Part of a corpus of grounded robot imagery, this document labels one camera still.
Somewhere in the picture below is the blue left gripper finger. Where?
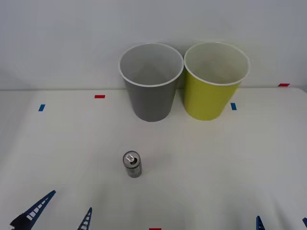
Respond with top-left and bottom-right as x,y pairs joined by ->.
10,190 -> 57,230
77,207 -> 93,230

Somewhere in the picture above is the silver drink can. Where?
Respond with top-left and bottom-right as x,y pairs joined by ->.
122,150 -> 142,179

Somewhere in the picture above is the yellow-green plastic waste bin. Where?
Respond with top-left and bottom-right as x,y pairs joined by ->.
183,42 -> 251,121

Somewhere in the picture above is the grey plastic waste bin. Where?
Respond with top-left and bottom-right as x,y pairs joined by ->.
118,43 -> 185,122

